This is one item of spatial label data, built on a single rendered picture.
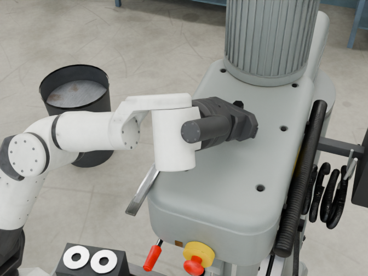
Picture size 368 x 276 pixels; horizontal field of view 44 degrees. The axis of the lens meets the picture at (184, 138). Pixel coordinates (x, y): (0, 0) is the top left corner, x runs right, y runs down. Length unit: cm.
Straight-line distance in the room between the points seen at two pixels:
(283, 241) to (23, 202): 49
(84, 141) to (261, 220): 33
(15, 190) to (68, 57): 378
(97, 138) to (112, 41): 402
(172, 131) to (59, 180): 280
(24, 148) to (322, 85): 110
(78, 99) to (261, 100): 237
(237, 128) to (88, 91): 256
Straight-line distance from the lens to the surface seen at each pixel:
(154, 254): 98
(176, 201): 84
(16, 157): 85
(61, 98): 333
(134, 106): 73
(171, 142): 71
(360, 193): 132
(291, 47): 103
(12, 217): 95
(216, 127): 71
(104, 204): 326
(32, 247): 318
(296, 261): 114
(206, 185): 85
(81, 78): 346
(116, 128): 75
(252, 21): 98
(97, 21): 514
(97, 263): 167
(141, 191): 84
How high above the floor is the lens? 255
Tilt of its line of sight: 45 degrees down
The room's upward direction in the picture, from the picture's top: 2 degrees counter-clockwise
